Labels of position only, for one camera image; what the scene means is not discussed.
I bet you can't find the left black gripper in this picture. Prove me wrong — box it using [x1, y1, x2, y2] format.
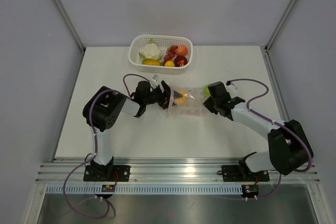
[143, 81, 182, 109]

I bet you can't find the orange yellow fake peach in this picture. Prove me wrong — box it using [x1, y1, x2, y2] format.
[173, 90, 189, 105]

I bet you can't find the green fake apple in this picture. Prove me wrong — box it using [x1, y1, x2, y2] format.
[204, 86, 210, 97]

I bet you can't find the clear zip top bag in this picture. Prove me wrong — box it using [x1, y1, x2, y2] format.
[166, 86, 210, 116]

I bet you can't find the yellow fake fruit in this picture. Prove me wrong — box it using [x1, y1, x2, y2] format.
[164, 60, 175, 67]

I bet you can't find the dark purple fake fruit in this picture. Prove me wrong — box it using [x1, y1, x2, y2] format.
[174, 55, 188, 67]

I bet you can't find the yellow green fake mango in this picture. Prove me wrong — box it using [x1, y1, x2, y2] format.
[142, 59, 161, 66]

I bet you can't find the red fake fruit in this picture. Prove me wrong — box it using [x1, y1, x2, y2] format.
[162, 45, 178, 65]

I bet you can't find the orange red fake peach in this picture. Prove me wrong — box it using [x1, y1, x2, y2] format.
[176, 45, 188, 56]

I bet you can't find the white fake cauliflower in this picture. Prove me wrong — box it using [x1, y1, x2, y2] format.
[138, 39, 162, 61]

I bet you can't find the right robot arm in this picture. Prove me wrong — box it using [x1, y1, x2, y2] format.
[203, 81, 313, 180]

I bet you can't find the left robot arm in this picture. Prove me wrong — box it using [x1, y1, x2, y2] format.
[82, 81, 186, 183]

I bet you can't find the white perforated plastic basket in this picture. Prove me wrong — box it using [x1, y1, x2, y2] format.
[128, 35, 193, 74]

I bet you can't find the right small circuit board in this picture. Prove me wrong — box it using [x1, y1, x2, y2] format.
[241, 185, 259, 198]

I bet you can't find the small circuit board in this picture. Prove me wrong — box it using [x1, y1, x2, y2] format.
[241, 185, 259, 198]
[101, 185, 116, 193]

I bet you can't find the left small circuit board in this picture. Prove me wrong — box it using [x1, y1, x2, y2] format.
[101, 185, 116, 193]

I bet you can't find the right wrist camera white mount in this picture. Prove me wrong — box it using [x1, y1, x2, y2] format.
[226, 80, 237, 91]

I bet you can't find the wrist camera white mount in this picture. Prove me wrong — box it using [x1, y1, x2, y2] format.
[226, 80, 237, 91]
[150, 74, 160, 86]

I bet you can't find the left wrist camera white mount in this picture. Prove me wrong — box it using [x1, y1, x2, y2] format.
[150, 74, 160, 86]

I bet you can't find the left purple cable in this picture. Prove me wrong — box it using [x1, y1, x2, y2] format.
[62, 73, 153, 219]

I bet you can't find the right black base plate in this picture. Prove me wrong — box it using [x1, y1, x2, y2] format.
[217, 165, 270, 182]

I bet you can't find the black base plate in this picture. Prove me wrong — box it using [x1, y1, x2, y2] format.
[83, 165, 131, 182]
[217, 165, 270, 182]

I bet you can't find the right aluminium frame post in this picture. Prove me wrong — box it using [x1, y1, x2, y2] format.
[265, 0, 299, 53]

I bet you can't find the aluminium frame post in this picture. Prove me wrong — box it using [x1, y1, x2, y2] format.
[52, 0, 86, 55]
[265, 0, 299, 53]

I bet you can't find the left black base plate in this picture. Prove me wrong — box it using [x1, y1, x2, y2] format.
[83, 165, 131, 182]

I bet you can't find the left aluminium frame post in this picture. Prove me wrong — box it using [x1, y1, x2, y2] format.
[52, 0, 86, 55]

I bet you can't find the white slotted cable duct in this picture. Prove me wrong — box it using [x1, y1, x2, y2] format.
[46, 184, 242, 195]

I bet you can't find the aluminium mounting rail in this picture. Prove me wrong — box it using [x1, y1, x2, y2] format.
[35, 157, 320, 183]

